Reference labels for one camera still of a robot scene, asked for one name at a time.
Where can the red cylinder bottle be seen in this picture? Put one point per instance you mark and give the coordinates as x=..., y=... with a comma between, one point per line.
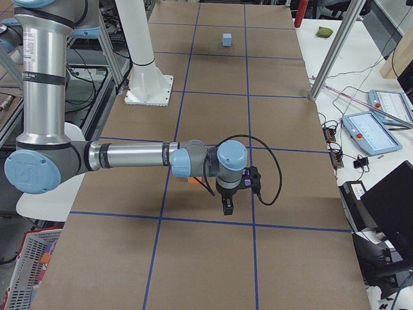
x=301, y=10

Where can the green bean bag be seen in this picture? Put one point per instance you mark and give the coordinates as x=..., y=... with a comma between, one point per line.
x=324, y=32

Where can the teach pendant tablet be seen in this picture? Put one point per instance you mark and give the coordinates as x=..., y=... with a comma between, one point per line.
x=394, y=103
x=370, y=134

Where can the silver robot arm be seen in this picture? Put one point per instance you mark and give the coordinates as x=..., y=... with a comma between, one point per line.
x=46, y=157

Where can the white perforated basket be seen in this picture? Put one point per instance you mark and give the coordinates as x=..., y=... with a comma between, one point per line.
x=28, y=266

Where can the white plastic chair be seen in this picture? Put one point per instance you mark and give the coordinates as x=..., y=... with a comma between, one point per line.
x=53, y=206

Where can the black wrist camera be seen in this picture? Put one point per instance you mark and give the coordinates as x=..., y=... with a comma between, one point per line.
x=255, y=178

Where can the far teach pendant tablet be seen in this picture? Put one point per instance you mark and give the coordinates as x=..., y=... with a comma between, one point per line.
x=394, y=103

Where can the aluminium frame post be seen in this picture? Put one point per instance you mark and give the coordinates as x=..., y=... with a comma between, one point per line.
x=339, y=40

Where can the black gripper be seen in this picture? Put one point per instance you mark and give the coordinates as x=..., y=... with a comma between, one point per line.
x=226, y=194

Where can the black laptop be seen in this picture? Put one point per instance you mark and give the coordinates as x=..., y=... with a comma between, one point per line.
x=389, y=203

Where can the near teach pendant tablet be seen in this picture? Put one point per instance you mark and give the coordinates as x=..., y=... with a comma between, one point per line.
x=370, y=134

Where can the light blue foam block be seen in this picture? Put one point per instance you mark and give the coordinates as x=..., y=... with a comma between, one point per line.
x=227, y=39

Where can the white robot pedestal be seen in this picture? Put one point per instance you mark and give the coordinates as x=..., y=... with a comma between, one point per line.
x=147, y=85

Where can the orange foam block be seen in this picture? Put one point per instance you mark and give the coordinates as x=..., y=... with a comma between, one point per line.
x=195, y=180

